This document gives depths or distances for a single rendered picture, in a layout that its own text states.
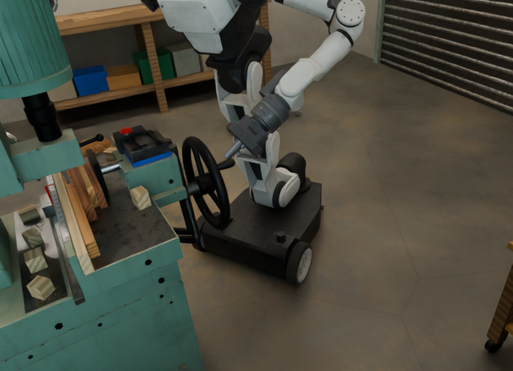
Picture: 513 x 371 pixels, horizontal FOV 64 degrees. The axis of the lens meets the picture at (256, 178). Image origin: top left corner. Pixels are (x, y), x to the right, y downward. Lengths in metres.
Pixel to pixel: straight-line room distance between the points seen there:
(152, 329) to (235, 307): 0.83
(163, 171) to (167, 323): 0.39
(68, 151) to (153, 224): 0.26
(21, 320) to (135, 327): 0.26
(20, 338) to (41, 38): 0.61
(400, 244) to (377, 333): 0.57
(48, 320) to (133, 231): 0.26
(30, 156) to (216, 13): 0.66
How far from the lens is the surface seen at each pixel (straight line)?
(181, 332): 1.19
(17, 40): 0.90
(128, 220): 0.98
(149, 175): 1.06
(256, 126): 1.11
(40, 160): 1.02
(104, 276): 0.89
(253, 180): 1.97
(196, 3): 1.32
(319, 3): 1.24
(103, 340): 1.11
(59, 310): 1.01
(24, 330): 1.03
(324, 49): 1.19
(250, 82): 1.56
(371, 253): 2.15
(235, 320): 1.87
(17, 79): 0.91
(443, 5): 4.08
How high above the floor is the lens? 1.46
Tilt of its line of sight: 33 degrees down
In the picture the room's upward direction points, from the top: 5 degrees counter-clockwise
